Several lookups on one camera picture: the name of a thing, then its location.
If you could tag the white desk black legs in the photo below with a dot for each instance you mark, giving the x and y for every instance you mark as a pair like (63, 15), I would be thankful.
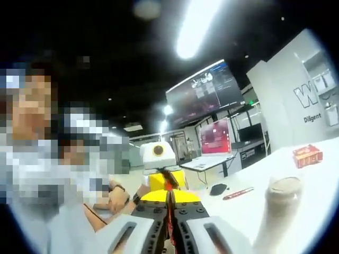
(209, 161)

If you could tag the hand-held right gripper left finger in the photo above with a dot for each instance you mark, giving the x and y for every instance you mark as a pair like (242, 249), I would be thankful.
(148, 209)

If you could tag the black computer monitor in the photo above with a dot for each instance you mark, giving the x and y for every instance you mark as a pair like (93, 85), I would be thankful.
(250, 133)

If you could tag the person's grey shirt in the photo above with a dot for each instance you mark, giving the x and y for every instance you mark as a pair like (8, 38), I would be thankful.
(69, 232)

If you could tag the red coffee stick pouch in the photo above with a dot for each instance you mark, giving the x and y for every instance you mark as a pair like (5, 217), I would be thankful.
(170, 180)
(238, 193)

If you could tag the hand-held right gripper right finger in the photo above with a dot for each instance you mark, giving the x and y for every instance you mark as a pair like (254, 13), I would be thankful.
(190, 209)

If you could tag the red coffee box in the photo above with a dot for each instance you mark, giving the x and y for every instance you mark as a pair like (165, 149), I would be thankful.
(308, 156)

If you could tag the large wall monitor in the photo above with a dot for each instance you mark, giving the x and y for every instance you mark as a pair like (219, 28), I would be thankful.
(204, 92)

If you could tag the black computer mouse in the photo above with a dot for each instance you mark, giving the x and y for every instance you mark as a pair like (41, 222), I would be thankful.
(218, 189)

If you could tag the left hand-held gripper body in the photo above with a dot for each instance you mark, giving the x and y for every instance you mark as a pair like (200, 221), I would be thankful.
(148, 161)

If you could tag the clear plastic cup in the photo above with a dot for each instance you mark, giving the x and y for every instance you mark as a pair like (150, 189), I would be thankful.
(280, 201)

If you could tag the person's left hand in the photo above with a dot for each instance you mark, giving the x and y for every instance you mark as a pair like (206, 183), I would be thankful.
(119, 198)

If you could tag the laptop with red screen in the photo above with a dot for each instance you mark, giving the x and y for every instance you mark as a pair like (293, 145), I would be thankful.
(215, 137)

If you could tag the long ceiling light strip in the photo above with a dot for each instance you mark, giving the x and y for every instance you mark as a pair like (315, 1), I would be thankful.
(196, 29)

